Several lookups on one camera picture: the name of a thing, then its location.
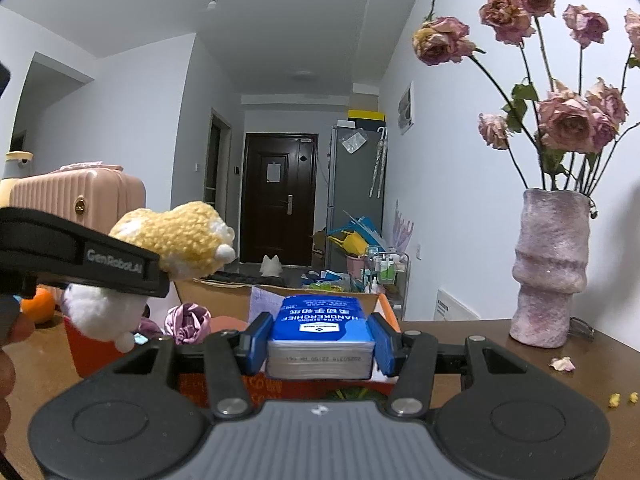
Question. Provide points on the grey refrigerator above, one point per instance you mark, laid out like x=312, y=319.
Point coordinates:
x=350, y=185

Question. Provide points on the large yellow bottle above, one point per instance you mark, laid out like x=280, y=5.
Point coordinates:
x=17, y=170

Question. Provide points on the yellow and white plush toy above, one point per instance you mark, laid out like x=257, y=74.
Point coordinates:
x=190, y=230

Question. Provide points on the white cat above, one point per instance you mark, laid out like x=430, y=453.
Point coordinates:
x=270, y=267

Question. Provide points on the bunch of dried pink roses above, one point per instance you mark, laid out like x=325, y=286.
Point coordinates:
x=570, y=120

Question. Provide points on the purple wall decoration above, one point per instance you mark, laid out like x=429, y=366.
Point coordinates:
x=402, y=227

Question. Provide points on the purple satin scrunchie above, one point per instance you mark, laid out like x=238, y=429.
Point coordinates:
x=187, y=322

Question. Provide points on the side door frame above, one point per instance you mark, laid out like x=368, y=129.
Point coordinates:
x=215, y=170

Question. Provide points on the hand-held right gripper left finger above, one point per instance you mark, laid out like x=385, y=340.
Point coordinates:
x=260, y=342

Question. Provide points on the brown carton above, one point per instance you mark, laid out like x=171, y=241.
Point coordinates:
x=320, y=247

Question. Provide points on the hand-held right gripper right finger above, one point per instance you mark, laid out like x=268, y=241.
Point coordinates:
x=382, y=345

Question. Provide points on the pink suitcase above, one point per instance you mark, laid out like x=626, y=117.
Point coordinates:
x=50, y=195

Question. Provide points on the clear plastic bag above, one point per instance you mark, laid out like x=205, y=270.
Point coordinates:
x=354, y=142

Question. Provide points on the pink folded cloth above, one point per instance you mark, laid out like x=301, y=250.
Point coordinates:
x=90, y=167

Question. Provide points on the metal trolley cart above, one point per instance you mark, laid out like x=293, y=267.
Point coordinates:
x=390, y=270

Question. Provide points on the white wall panel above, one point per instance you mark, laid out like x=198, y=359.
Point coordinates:
x=406, y=107

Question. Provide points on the black bag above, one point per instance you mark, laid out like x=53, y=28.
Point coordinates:
x=235, y=278

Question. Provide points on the white paper notice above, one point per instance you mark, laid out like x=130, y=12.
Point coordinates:
x=273, y=171

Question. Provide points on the green packet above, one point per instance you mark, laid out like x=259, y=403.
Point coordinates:
x=327, y=286

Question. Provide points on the pink bucket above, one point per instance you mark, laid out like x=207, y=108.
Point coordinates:
x=356, y=266

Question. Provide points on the orange cardboard box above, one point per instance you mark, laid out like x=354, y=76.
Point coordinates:
x=80, y=355

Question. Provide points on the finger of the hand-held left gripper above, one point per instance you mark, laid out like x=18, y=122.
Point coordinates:
x=157, y=280

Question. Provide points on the dark wooden door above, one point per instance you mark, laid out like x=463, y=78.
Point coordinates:
x=260, y=220

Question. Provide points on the pink fallen petal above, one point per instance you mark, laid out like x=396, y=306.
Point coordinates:
x=562, y=364

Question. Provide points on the white folded umbrella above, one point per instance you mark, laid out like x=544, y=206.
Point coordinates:
x=378, y=165

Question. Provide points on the person's left hand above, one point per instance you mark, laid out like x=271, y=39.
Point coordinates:
x=7, y=375

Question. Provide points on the white board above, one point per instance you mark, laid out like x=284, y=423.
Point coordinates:
x=455, y=306

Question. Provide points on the blue tissue pack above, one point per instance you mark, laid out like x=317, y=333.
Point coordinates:
x=320, y=325

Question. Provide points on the yellow crumbs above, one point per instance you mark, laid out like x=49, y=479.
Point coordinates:
x=614, y=400

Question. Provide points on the yellow and black box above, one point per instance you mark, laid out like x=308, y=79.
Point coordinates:
x=367, y=115

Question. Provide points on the orange fruit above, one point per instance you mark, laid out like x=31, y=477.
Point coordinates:
x=39, y=305

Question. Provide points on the purple textured vase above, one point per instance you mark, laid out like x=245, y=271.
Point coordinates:
x=550, y=270

